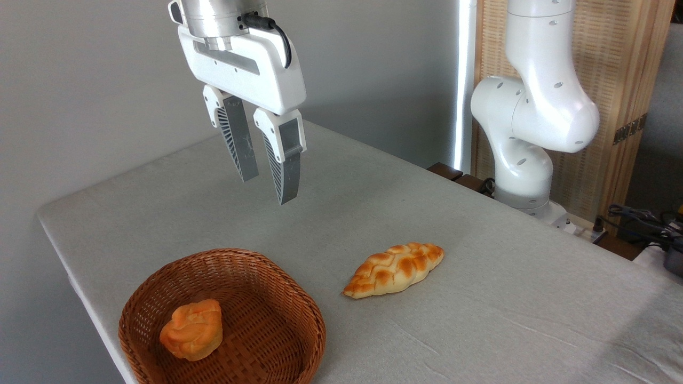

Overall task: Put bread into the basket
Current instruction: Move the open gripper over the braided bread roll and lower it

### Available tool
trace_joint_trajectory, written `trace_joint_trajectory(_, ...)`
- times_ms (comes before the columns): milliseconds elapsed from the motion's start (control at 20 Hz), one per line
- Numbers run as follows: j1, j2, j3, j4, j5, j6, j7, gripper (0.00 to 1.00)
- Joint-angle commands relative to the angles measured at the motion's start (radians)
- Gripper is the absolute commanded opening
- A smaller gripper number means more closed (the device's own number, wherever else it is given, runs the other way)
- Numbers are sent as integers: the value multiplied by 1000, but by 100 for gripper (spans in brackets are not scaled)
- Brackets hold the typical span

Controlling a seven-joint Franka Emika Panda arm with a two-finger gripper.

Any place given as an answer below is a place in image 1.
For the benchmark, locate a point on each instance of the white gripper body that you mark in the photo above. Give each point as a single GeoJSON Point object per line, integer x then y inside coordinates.
{"type": "Point", "coordinates": [251, 74]}

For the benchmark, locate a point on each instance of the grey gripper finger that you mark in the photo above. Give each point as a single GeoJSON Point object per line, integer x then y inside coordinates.
{"type": "Point", "coordinates": [287, 170]}
{"type": "Point", "coordinates": [239, 144]}

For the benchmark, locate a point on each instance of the long braided bread loaf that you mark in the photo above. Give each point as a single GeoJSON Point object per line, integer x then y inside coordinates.
{"type": "Point", "coordinates": [395, 269]}

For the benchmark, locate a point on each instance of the brown wicker basket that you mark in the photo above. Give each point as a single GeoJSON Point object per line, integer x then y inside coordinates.
{"type": "Point", "coordinates": [267, 320]}

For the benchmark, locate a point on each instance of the round orange bread bun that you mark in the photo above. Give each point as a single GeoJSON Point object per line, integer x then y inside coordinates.
{"type": "Point", "coordinates": [193, 329]}

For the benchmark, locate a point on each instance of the dark brown wooden furniture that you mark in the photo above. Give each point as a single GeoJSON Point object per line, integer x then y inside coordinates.
{"type": "Point", "coordinates": [459, 178]}

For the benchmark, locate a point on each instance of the grey tablecloth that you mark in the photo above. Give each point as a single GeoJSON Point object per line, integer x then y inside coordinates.
{"type": "Point", "coordinates": [480, 320]}

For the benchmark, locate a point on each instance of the dark metal screen hinge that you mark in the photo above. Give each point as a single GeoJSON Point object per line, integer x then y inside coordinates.
{"type": "Point", "coordinates": [629, 129]}

